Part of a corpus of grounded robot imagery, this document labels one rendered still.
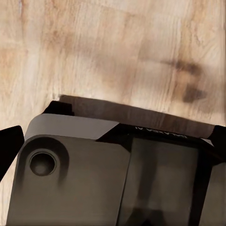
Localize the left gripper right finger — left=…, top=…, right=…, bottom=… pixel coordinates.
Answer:
left=210, top=125, right=226, bottom=163

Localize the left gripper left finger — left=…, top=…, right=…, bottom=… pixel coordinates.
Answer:
left=0, top=125, right=24, bottom=181

